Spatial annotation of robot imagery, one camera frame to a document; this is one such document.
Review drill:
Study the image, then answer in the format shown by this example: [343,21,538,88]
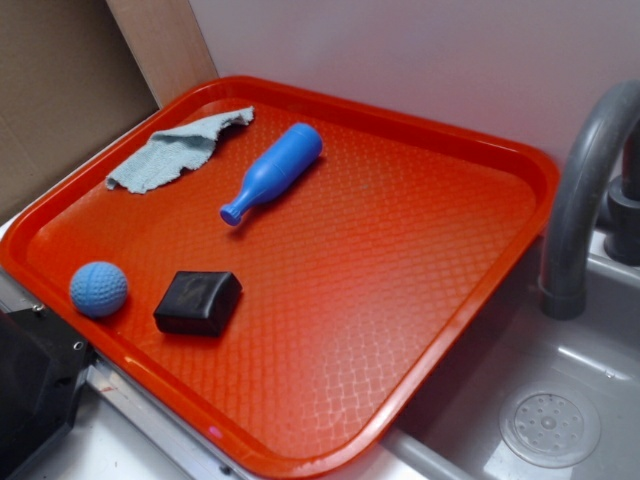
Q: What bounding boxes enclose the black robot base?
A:
[1,308,91,479]

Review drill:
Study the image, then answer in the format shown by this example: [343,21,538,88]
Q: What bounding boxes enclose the blue dimpled ball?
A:
[69,261,128,319]

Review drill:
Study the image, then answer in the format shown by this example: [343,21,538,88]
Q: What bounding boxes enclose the orange plastic tray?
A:
[1,77,559,479]

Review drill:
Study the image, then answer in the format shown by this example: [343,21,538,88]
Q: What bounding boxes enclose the blue plastic bottle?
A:
[220,123,323,226]

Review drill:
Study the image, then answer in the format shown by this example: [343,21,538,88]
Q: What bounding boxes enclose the black rectangular block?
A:
[153,271,243,338]

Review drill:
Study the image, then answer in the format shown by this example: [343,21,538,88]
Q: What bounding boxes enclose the light blue cloth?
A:
[105,107,254,195]

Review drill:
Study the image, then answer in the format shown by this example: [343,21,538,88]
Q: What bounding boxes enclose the light wooden board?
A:
[107,0,218,107]

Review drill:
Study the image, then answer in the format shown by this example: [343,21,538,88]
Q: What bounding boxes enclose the grey plastic sink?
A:
[384,247,639,479]

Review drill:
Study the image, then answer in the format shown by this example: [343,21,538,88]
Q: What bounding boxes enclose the grey curved faucet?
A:
[538,79,639,320]

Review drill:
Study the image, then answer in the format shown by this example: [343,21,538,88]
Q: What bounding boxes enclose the brown cardboard panel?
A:
[1,1,157,221]

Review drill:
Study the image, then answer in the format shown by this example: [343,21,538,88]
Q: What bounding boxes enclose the dark grey faucet handle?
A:
[604,126,639,266]

